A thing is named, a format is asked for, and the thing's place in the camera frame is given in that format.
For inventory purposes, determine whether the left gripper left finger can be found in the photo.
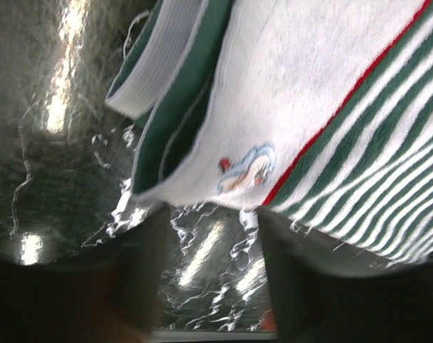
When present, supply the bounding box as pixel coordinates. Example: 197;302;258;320
0;204;171;342

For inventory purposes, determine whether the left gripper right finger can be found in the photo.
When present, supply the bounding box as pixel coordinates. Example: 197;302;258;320
257;207;433;342

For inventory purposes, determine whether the green white striped towel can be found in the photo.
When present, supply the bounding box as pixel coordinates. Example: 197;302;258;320
105;1;433;265

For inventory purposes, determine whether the black marble pattern mat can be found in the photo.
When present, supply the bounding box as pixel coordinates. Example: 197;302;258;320
0;1;276;342

